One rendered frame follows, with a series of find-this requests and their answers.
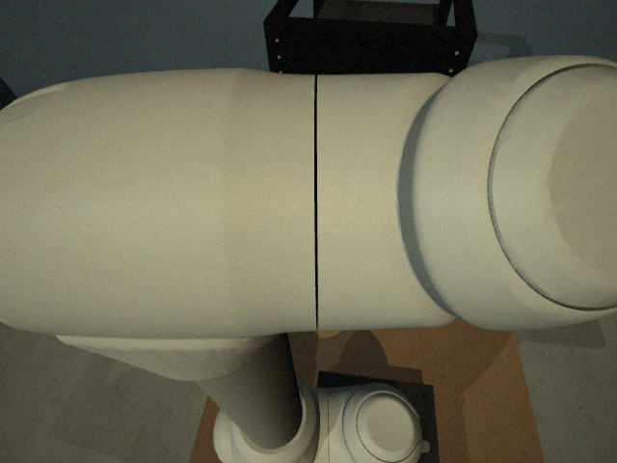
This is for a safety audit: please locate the black metal rack frame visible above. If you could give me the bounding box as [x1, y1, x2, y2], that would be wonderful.
[263, 0, 478, 84]

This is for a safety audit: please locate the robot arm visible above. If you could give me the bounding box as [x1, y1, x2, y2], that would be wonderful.
[0, 55, 617, 463]

